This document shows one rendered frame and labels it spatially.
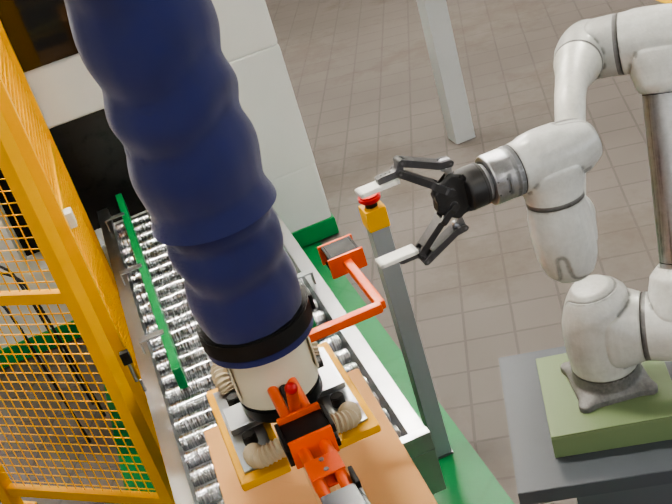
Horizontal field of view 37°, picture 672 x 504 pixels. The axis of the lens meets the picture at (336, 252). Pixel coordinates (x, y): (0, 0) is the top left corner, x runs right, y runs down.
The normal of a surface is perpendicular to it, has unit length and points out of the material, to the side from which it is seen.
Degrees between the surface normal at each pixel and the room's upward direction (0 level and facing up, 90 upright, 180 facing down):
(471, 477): 0
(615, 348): 89
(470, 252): 0
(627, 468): 0
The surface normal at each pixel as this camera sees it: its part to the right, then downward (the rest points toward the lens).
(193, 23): 0.82, 0.16
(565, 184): 0.27, 0.40
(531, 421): -0.26, -0.84
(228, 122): 0.67, -0.10
